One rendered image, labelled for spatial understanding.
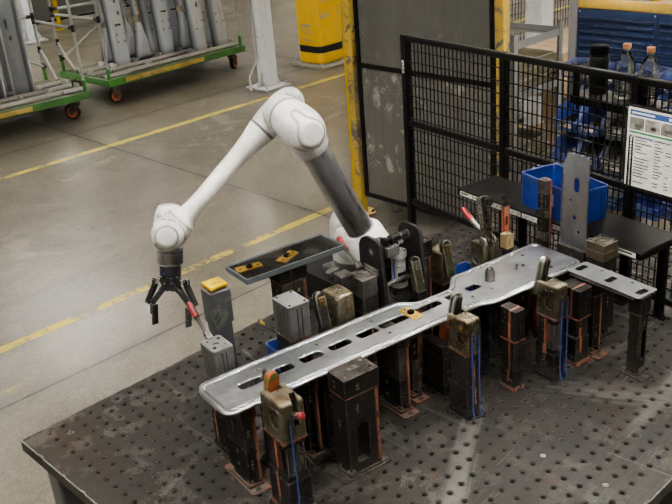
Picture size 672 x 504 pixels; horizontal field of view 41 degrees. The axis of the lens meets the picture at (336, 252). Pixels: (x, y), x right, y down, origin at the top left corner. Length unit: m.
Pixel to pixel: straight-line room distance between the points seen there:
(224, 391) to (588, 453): 1.06
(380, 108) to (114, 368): 2.39
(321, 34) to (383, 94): 4.84
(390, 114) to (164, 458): 3.46
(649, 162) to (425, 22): 2.42
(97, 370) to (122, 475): 2.01
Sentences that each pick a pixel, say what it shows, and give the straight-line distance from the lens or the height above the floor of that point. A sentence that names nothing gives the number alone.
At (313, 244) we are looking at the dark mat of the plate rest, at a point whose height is 1.16.
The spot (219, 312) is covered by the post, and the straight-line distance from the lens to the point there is 2.75.
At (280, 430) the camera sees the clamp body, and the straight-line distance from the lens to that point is 2.34.
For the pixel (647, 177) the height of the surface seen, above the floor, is 1.20.
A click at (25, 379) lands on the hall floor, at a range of 4.83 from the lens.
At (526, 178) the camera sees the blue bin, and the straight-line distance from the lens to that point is 3.47.
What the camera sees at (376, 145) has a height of 0.53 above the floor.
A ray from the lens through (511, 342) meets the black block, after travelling 2.87.
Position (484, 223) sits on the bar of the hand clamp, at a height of 1.13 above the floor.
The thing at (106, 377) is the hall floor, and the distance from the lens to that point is 4.67.
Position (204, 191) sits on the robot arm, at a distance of 2.98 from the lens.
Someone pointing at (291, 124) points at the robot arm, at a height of 1.54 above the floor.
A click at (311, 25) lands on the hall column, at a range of 10.59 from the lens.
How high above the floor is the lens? 2.34
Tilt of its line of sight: 24 degrees down
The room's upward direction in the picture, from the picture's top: 5 degrees counter-clockwise
